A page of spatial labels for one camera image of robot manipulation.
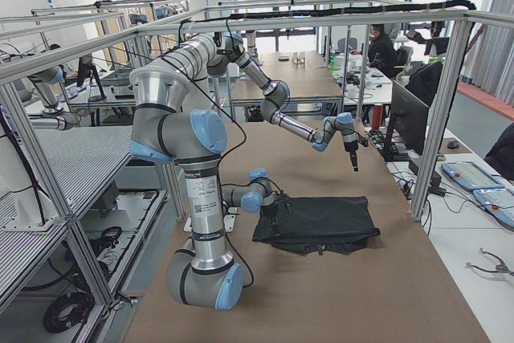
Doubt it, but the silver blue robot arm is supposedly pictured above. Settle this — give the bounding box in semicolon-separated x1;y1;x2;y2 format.
209;32;358;171
129;32;279;310

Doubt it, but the seated person at desk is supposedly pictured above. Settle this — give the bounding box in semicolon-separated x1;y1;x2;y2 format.
368;24;397;78

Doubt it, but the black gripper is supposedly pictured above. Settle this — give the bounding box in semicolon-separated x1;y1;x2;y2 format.
342;133;359;172
262;196;290;223

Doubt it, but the aluminium cage frame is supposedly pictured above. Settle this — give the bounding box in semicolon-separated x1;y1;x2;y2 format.
0;0;487;312

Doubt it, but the black printed t-shirt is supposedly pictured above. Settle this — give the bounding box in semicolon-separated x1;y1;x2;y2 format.
252;196;381;255

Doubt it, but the red bottle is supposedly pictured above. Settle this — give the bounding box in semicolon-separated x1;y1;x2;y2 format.
371;104;383;130

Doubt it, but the black monitor on desk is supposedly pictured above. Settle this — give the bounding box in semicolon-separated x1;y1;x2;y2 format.
382;82;429;161

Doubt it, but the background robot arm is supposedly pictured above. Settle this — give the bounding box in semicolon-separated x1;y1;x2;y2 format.
27;66;81;131

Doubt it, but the metal reacher grabber tool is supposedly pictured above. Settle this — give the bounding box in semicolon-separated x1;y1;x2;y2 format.
465;247;513;278

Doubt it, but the blue grey teach pendant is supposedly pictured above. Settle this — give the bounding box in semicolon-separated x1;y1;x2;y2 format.
441;161;504;191

